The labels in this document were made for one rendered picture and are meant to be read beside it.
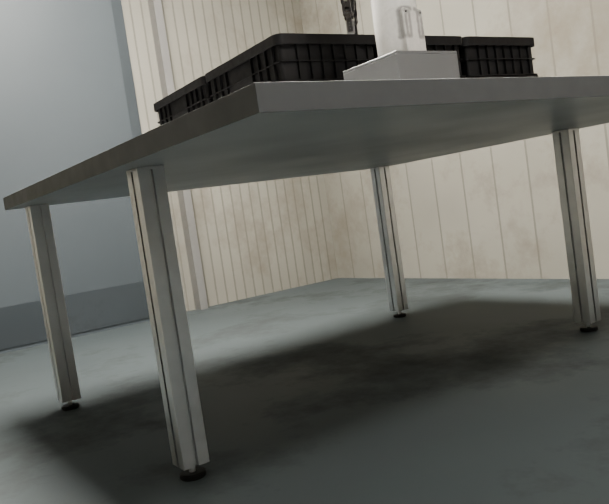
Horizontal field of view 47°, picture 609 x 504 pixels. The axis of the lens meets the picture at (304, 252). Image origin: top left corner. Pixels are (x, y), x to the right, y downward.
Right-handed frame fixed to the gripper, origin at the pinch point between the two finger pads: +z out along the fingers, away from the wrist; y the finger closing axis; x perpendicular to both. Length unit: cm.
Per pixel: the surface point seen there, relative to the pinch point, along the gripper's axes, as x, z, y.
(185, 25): 131, -75, 221
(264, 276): 110, 90, 242
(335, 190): 61, 40, 280
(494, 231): -39, 75, 188
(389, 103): -16, 34, -95
